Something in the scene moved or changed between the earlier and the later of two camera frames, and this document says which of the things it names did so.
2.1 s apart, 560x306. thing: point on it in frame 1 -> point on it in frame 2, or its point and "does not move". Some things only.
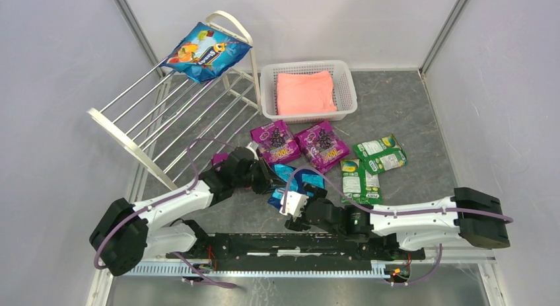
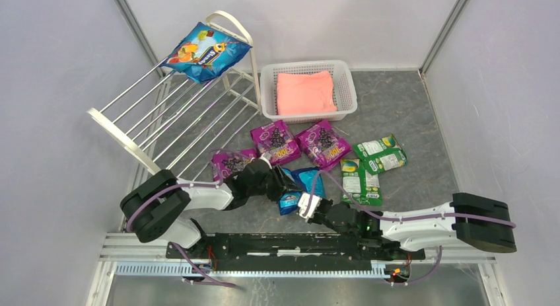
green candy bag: [359, 183] does not move
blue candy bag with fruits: [203, 52] does not move
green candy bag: [382, 154] does not move
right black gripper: [304, 211] -> [321, 208]
